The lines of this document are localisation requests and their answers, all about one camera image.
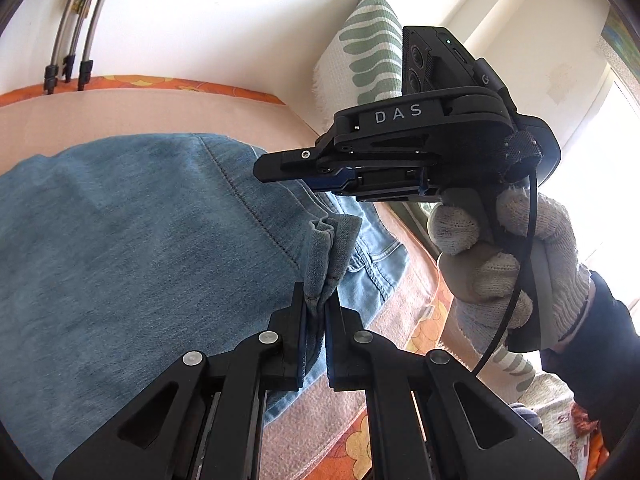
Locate orange floral bed sheet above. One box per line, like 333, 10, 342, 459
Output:
0, 74, 501, 480

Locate person's right hand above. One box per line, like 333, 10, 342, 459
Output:
427, 186, 597, 347

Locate printed white cloth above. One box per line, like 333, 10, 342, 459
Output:
510, 372, 613, 480

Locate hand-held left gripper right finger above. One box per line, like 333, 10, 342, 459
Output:
324, 290, 581, 480

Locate green white patterned pillow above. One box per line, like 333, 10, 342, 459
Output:
435, 300, 547, 406
314, 0, 437, 136

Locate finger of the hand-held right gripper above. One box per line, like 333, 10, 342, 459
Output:
304, 168, 358, 196
252, 147, 326, 182

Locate white window frame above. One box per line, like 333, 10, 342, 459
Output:
447, 0, 640, 281

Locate light blue denim pants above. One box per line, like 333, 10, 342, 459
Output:
0, 132, 412, 441

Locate person's right forearm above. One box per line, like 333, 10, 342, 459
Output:
537, 270, 640, 456

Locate grey metal tripod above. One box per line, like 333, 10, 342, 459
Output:
44, 0, 113, 95

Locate black cable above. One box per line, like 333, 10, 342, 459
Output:
472, 157, 542, 377

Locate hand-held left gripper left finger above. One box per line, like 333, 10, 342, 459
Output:
52, 280, 307, 480

